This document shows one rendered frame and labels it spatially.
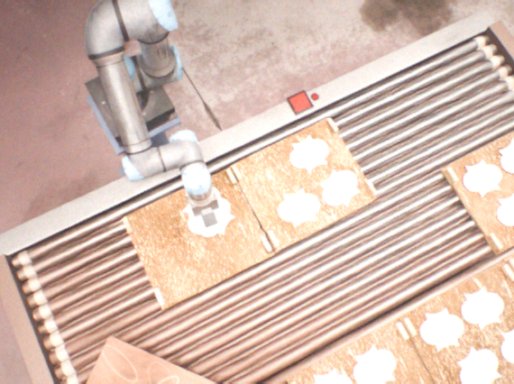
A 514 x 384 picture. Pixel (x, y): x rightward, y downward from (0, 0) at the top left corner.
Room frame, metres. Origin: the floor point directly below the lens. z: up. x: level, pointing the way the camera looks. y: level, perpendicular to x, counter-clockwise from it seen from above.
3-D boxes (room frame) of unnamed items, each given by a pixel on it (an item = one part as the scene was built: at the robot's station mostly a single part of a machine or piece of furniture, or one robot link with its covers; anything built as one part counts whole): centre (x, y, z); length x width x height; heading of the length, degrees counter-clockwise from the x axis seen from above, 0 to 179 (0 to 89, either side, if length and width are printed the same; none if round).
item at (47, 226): (0.83, 0.01, 0.89); 2.08 x 0.09 x 0.06; 121
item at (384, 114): (0.68, -0.08, 0.90); 1.95 x 0.05 x 0.05; 121
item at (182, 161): (0.56, 0.22, 1.29); 0.11 x 0.11 x 0.08; 22
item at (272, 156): (0.61, -0.16, 0.93); 0.41 x 0.35 x 0.02; 121
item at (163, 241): (0.40, 0.20, 0.93); 0.41 x 0.35 x 0.02; 120
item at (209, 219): (0.45, 0.16, 1.13); 0.12 x 0.09 x 0.16; 25
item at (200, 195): (0.47, 0.17, 1.29); 0.09 x 0.08 x 0.11; 22
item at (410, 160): (0.51, -0.18, 0.90); 1.95 x 0.05 x 0.05; 121
